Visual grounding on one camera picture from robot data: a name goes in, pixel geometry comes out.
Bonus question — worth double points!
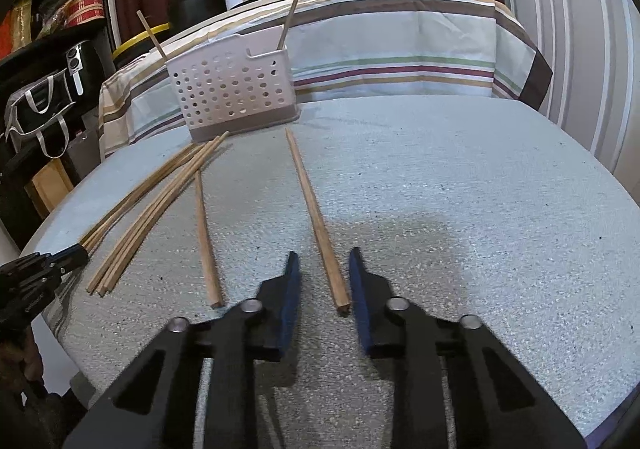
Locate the black air fryer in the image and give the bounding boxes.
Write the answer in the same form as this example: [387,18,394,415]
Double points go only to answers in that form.
[62,41,108,97]

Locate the red and white round box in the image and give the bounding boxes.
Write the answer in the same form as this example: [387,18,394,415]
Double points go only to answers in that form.
[65,0,106,27]

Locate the person's left hand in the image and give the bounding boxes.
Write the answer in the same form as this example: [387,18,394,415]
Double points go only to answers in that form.
[0,326,47,400]

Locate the black storage shelf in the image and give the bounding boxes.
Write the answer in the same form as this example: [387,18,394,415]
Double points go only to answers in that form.
[0,0,121,250]

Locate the orange packet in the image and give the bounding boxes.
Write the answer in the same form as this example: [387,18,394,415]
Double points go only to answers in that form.
[0,11,13,60]

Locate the black bag with white straps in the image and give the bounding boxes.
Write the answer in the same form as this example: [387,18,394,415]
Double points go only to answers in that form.
[2,69,76,160]

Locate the striped tablecloth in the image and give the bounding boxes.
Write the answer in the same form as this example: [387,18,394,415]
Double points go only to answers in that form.
[97,0,553,160]

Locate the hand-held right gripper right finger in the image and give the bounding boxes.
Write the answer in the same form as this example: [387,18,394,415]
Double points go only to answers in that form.
[348,246,586,449]

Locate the flat pan with yellow lid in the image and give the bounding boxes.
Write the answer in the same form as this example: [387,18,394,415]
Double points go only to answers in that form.
[111,24,171,67]

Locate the white cabinet doors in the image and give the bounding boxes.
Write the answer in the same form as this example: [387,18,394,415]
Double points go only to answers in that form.
[487,0,640,210]

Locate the bundle of wooden chopsticks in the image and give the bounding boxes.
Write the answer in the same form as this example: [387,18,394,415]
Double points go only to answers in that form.
[79,130,231,299]

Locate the dark snack bag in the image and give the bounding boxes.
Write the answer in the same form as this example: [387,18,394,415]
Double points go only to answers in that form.
[35,0,81,37]

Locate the wooden board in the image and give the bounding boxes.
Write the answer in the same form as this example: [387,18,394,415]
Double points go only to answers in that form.
[25,159,76,220]

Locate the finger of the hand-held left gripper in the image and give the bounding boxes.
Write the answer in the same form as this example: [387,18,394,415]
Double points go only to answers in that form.
[50,244,92,276]

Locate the gold packet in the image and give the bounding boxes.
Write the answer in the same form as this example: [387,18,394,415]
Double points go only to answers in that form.
[10,0,33,50]

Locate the wooden chopstick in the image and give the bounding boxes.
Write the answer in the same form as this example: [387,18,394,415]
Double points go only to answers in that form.
[136,10,168,64]
[194,170,225,308]
[277,0,316,52]
[285,128,352,317]

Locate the black pot with yellow lid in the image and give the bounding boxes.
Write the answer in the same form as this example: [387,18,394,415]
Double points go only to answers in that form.
[167,0,226,30]

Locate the white perforated utensil basket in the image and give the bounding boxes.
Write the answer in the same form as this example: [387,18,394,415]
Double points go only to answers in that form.
[165,25,302,144]

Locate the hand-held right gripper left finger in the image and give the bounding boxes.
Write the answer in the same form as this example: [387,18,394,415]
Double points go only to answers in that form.
[62,251,303,449]

